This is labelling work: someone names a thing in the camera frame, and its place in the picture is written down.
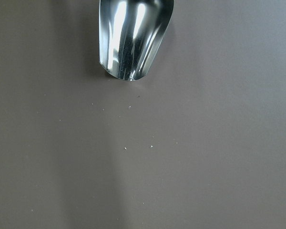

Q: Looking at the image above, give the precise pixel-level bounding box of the shiny metal scoop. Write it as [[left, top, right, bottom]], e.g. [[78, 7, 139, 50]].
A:
[[99, 0, 174, 81]]

